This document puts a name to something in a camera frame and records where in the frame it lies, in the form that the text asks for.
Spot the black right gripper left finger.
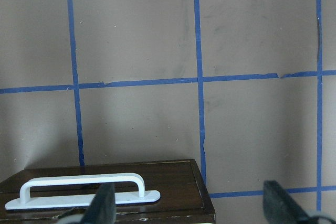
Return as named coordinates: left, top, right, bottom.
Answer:
left=80, top=183, right=116, bottom=224

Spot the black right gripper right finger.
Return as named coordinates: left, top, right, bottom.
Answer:
left=262, top=180, right=311, bottom=223

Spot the white drawer handle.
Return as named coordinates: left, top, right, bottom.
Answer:
left=5, top=173, right=161, bottom=210

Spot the dark wooden drawer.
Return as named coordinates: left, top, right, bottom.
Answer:
left=1, top=159, right=216, bottom=223

